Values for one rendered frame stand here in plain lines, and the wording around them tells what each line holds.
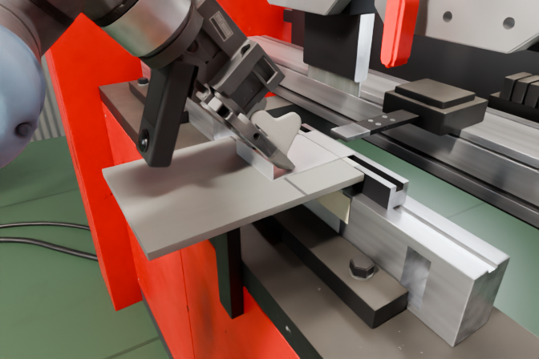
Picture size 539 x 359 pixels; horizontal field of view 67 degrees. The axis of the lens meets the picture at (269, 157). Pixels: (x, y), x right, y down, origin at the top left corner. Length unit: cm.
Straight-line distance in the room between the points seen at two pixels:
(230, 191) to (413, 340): 25
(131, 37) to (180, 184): 18
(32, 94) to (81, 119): 111
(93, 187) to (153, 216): 100
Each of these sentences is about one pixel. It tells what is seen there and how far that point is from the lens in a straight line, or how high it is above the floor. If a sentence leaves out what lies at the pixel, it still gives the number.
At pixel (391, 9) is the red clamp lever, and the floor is 120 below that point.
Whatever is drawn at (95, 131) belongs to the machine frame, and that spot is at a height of 74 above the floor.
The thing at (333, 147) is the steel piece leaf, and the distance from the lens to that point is 55.
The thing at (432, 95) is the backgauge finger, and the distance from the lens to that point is 68.
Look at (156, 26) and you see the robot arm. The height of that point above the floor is 118.
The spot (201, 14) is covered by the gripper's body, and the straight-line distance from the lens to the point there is 40.
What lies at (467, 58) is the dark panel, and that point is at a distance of 101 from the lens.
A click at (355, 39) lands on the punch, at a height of 115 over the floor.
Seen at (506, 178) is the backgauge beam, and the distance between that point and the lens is 68.
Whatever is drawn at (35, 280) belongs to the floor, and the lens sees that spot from 202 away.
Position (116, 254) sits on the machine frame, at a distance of 158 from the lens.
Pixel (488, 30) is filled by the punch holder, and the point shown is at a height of 119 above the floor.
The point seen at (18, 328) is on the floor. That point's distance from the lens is 185.
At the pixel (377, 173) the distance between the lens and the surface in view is 52.
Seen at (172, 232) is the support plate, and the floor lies 100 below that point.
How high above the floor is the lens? 124
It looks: 28 degrees down
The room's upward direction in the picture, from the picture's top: straight up
